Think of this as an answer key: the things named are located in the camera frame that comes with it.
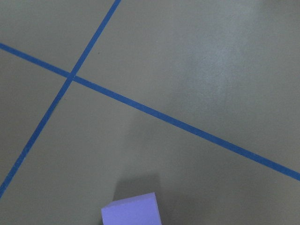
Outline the purple foam block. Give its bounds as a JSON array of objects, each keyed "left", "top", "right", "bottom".
[{"left": 101, "top": 192, "right": 162, "bottom": 225}]

